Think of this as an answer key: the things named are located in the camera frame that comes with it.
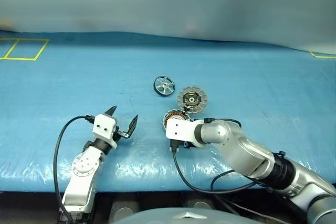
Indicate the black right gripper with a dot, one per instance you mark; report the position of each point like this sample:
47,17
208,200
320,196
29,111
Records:
187,144

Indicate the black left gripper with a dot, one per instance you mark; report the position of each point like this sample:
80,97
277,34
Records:
116,134

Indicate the round motor housing copper windings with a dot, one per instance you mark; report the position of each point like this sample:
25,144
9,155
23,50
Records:
176,115

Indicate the round grey motor lid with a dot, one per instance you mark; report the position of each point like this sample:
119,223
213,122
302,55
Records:
192,100

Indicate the silver spoked rotor black rim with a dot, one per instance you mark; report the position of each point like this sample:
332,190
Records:
164,85

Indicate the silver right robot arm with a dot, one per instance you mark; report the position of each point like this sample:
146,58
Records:
236,142

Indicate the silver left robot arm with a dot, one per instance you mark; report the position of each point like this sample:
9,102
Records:
84,166

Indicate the blue plastic table cover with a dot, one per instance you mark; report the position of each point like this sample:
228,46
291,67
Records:
78,90

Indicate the dark rounded shape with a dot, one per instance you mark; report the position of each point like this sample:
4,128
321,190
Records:
123,210
199,203

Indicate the grey robot torso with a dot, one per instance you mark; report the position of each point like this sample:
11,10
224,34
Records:
168,216

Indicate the yellow tape double rectangle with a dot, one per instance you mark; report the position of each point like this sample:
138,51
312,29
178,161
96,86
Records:
39,48

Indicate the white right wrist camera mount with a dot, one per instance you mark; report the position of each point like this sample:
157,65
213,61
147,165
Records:
181,129

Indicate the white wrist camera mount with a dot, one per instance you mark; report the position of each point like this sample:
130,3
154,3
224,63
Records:
104,127
181,129

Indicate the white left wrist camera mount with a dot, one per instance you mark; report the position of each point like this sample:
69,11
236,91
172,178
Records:
104,127

